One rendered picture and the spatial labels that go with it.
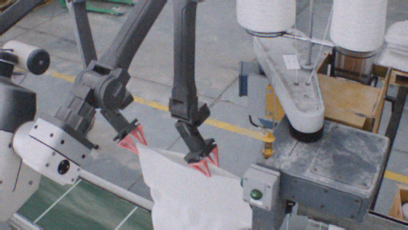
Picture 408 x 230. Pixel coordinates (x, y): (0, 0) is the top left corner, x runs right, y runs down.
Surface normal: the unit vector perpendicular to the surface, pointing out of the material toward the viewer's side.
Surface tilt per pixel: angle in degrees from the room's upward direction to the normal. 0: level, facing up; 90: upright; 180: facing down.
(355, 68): 90
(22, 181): 90
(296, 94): 0
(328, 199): 90
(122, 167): 0
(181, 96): 81
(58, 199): 0
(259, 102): 90
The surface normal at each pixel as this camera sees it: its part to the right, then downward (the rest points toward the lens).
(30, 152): -0.33, -0.45
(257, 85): -0.51, 0.52
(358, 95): -0.07, -0.81
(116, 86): 0.83, 0.28
